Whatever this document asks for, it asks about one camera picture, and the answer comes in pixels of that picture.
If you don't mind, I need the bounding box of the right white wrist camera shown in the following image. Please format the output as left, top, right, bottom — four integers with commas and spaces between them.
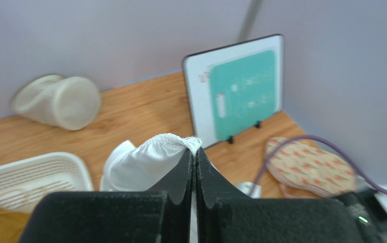
236, 182, 262, 198

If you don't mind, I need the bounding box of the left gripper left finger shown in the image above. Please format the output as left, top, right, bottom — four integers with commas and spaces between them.
19, 150, 193, 242

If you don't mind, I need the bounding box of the whiteboard with teal sheet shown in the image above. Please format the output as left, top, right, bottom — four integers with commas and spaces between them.
182, 34, 285, 148

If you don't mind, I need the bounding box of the beige mesh laundry bag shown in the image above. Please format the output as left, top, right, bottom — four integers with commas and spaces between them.
10, 74, 102, 131

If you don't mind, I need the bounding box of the white bra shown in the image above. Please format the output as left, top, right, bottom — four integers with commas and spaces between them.
99, 133, 203, 243

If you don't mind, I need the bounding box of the white plastic basket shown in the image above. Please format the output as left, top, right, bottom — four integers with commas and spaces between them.
0, 152, 94, 213

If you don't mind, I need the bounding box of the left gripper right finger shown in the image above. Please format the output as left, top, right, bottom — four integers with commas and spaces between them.
196, 149, 363, 242

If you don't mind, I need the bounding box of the floral pink cloth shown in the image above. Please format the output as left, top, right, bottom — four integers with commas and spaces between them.
267, 141, 357, 198

